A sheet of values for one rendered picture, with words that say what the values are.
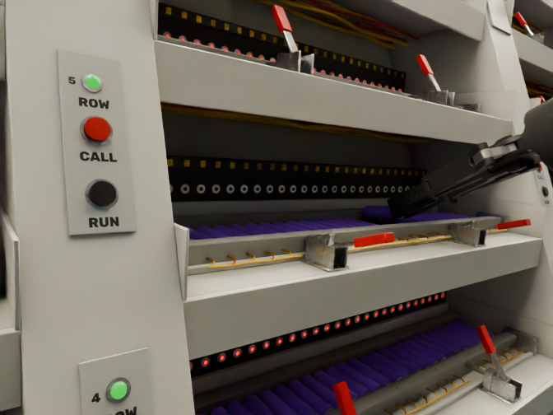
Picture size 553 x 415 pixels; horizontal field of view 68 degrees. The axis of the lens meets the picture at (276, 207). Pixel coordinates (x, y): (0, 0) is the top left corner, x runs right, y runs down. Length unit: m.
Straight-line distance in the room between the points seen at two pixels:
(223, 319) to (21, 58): 0.22
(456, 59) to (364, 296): 0.56
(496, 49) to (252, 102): 0.55
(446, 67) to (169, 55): 0.62
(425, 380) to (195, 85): 0.43
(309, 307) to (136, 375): 0.15
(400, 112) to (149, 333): 0.38
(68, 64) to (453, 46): 0.70
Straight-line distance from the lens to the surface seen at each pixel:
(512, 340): 0.77
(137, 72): 0.33
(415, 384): 0.56
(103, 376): 0.28
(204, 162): 0.50
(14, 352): 0.27
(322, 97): 0.44
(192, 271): 0.35
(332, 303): 0.38
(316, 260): 0.40
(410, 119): 0.55
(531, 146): 0.49
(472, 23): 0.82
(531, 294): 0.79
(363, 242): 0.36
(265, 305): 0.33
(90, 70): 0.31
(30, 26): 0.32
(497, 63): 0.82
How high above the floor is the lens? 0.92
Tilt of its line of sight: 9 degrees up
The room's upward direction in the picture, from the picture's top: 9 degrees counter-clockwise
